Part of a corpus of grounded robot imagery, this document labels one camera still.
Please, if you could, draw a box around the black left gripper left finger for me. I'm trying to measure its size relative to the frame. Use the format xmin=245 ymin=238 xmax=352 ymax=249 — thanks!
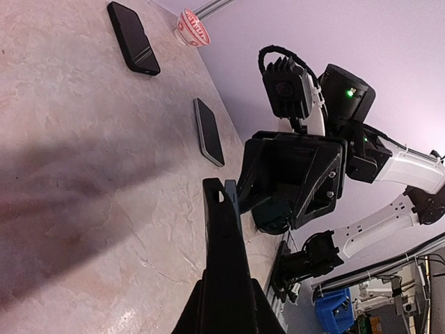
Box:
xmin=172 ymin=278 xmax=207 ymax=334

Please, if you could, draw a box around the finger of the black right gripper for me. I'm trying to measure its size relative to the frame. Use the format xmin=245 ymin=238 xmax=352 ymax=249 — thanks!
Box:
xmin=291 ymin=142 xmax=343 ymax=230
xmin=236 ymin=138 xmax=273 ymax=212

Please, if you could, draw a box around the red and white patterned bowl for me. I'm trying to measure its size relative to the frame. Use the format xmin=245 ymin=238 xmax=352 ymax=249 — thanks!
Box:
xmin=173 ymin=8 xmax=211 ymax=47

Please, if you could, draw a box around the blue plastic bin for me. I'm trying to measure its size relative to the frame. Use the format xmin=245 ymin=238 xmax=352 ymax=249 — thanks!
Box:
xmin=316 ymin=288 xmax=355 ymax=334

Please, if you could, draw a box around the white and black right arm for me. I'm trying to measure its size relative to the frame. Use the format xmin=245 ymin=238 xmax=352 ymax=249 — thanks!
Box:
xmin=237 ymin=58 xmax=444 ymax=300

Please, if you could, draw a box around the right aluminium frame post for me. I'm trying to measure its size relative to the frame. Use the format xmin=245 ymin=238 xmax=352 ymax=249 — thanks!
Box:
xmin=194 ymin=0 xmax=234 ymax=19

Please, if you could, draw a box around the front aluminium rail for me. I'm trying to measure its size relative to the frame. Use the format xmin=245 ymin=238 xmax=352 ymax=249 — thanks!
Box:
xmin=264 ymin=232 xmax=291 ymax=333

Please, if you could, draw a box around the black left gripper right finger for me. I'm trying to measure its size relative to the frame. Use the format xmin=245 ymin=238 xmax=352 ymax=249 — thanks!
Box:
xmin=252 ymin=278 xmax=286 ymax=334

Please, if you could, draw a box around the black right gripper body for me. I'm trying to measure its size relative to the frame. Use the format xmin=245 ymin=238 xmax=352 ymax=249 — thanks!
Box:
xmin=252 ymin=131 xmax=348 ymax=230

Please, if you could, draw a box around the black cup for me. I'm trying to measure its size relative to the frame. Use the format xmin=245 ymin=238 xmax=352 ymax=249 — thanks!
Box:
xmin=252 ymin=205 xmax=291 ymax=235

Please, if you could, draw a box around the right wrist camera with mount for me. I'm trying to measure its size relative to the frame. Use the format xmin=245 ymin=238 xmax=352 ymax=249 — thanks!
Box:
xmin=263 ymin=56 xmax=327 ymax=136

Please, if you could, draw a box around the black phone case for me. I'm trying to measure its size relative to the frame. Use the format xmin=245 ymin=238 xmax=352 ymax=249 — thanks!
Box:
xmin=201 ymin=178 xmax=258 ymax=333
xmin=106 ymin=1 xmax=161 ymax=77

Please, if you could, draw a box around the white-edged black smartphone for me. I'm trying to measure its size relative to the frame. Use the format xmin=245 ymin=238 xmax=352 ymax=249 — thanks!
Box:
xmin=193 ymin=98 xmax=225 ymax=167

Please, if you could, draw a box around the green-edged black smartphone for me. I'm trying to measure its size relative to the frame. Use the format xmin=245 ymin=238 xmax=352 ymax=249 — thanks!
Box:
xmin=225 ymin=180 xmax=241 ymax=227

